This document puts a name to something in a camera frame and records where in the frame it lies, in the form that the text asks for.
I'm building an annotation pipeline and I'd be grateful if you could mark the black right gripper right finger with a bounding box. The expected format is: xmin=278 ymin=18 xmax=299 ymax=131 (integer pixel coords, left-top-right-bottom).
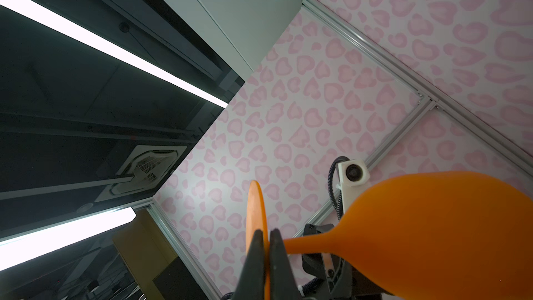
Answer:
xmin=269 ymin=229 xmax=302 ymax=300

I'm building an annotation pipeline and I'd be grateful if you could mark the ceiling air vent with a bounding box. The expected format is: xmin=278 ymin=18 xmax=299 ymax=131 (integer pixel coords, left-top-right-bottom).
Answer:
xmin=95 ymin=145 xmax=186 ymax=202

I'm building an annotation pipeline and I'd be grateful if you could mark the aluminium frame post back right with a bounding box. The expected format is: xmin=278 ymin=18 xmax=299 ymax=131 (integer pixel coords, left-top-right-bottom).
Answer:
xmin=302 ymin=0 xmax=532 ymax=172

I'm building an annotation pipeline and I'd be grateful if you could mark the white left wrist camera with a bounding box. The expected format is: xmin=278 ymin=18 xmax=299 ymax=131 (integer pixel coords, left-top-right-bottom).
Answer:
xmin=337 ymin=159 xmax=371 ymax=214

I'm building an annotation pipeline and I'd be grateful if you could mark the orange wine glass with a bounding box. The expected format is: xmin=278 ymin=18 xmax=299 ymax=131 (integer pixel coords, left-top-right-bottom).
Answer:
xmin=246 ymin=172 xmax=532 ymax=299

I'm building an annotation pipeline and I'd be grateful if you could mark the aluminium frame post back left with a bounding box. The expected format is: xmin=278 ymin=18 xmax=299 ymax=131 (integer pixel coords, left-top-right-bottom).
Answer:
xmin=147 ymin=199 xmax=222 ymax=300

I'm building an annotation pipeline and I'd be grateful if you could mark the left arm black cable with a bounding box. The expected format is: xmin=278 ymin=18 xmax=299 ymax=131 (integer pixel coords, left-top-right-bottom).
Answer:
xmin=327 ymin=156 xmax=351 ymax=221

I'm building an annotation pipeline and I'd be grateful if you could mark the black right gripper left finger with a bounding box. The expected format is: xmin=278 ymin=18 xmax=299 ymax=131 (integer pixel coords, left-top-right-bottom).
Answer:
xmin=232 ymin=230 xmax=266 ymax=300

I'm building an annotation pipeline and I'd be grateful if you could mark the ceiling light strip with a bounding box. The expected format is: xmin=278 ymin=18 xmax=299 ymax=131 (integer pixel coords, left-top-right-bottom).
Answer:
xmin=1 ymin=0 xmax=228 ymax=108

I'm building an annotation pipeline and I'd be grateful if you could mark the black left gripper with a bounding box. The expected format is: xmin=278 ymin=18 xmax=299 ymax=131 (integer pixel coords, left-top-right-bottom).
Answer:
xmin=298 ymin=223 xmax=388 ymax=300

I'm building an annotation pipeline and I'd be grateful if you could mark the aluminium frame post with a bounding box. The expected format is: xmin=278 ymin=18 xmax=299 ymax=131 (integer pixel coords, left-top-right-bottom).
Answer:
xmin=147 ymin=199 xmax=222 ymax=300
xmin=302 ymin=0 xmax=532 ymax=172

